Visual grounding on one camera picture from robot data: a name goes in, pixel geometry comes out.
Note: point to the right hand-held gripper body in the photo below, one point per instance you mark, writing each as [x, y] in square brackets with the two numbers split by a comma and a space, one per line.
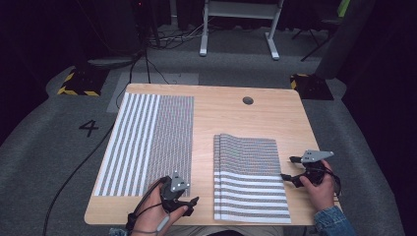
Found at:
[314, 170]

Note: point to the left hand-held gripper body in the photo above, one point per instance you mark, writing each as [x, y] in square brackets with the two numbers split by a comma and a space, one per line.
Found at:
[172, 193]

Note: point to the striped brown woven placemat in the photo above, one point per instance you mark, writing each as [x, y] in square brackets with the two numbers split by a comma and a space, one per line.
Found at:
[144, 141]
[249, 183]

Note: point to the person's right hand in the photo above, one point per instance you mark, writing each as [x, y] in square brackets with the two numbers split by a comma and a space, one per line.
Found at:
[323, 195]

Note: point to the person's left hand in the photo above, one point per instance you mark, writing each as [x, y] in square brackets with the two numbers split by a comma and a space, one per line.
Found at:
[152, 216]

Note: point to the yellow black striped stand base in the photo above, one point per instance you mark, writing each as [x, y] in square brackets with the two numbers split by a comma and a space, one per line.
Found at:
[82, 83]
[311, 87]

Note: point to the dark grey pillar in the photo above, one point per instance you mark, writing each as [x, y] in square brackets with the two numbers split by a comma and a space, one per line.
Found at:
[344, 39]

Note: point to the black folding chair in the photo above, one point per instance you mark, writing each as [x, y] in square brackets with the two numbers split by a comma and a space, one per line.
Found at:
[327, 23]

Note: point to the white metal desk frame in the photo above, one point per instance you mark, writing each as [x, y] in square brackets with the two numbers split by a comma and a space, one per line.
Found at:
[241, 10]

